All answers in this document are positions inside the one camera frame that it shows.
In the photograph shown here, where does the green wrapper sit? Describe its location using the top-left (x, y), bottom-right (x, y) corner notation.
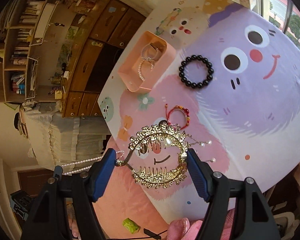
top-left (122, 218), bottom-right (140, 234)

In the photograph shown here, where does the pink smart watch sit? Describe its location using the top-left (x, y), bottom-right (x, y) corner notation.
top-left (141, 42), bottom-right (165, 61)

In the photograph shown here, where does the black bead bracelet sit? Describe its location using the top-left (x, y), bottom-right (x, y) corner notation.
top-left (178, 54), bottom-right (215, 91)

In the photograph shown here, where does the large white pearl bracelet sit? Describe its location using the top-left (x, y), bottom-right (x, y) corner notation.
top-left (137, 58), bottom-right (156, 82)

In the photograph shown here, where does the wooden desk with drawers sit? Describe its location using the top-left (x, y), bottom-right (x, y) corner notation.
top-left (62, 0), bottom-right (146, 117)

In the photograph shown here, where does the pink blanket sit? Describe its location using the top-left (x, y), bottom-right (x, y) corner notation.
top-left (65, 137), bottom-right (237, 240)

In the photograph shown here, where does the cartoon printed table mat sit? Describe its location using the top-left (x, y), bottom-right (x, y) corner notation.
top-left (98, 0), bottom-right (300, 191)

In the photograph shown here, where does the pink storage tray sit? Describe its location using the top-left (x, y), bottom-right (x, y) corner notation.
top-left (118, 31), bottom-right (176, 94)

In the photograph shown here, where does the wooden bookshelf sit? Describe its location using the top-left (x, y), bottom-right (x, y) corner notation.
top-left (0, 0), bottom-right (110, 103)

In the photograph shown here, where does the small pearl necklace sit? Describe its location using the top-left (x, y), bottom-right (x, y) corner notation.
top-left (61, 150), bottom-right (125, 177)

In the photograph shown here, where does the gold ornate hair crown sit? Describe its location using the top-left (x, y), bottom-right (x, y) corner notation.
top-left (115, 124), bottom-right (212, 189)

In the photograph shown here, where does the red string bracelet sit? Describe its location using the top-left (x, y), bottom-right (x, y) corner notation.
top-left (165, 103), bottom-right (191, 131)

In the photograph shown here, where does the white lace cover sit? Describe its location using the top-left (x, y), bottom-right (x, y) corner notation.
top-left (21, 103), bottom-right (110, 170)

